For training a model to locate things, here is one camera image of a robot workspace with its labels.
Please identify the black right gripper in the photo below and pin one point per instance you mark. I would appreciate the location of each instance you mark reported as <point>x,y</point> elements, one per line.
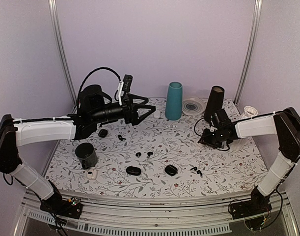
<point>206,140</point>

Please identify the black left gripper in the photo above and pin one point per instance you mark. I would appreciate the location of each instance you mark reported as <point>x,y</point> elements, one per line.
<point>132,116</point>

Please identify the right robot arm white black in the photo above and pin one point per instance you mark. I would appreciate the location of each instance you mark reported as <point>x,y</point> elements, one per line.
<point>283,126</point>

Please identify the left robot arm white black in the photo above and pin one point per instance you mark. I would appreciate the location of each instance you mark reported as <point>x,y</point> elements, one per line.
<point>95,107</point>

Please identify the white earbud case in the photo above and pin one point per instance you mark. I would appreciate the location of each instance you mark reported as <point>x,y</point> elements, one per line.
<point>157,114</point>
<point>92,174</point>

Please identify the small black earbud case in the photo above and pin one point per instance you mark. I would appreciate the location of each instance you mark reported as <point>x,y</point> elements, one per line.
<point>103,133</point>

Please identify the black oval earbud case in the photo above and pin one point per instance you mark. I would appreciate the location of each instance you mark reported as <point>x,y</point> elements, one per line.
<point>135,171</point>

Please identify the white earbud case front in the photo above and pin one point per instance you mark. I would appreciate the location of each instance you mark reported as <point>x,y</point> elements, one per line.
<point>92,174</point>

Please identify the dark brown tall cup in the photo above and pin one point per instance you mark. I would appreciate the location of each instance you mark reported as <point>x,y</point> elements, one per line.
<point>215,102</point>

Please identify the teal tall cup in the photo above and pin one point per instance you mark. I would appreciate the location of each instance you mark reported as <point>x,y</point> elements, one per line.
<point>173,108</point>

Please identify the white ribbed vase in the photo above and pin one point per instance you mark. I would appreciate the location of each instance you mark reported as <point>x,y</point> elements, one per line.
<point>249,112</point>

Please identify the black earbud pair back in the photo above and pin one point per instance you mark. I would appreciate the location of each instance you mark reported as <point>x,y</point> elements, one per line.
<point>121,137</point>

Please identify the spiral pattern ceramic bowl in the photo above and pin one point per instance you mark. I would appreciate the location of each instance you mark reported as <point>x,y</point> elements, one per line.
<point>193,106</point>

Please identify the dark grey mug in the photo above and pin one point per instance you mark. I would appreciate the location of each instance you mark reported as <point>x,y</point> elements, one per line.
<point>86,154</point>

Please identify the front aluminium rail base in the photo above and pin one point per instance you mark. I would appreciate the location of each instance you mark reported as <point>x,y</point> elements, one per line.
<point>189,216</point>

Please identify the right aluminium frame post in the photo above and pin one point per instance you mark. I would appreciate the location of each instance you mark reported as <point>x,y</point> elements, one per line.
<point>250,47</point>

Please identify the aluminium frame post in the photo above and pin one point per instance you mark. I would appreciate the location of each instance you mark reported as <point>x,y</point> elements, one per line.
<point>60,47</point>
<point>250,47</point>

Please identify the left aluminium frame post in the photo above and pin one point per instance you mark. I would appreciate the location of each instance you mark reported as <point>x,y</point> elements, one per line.
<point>60,47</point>

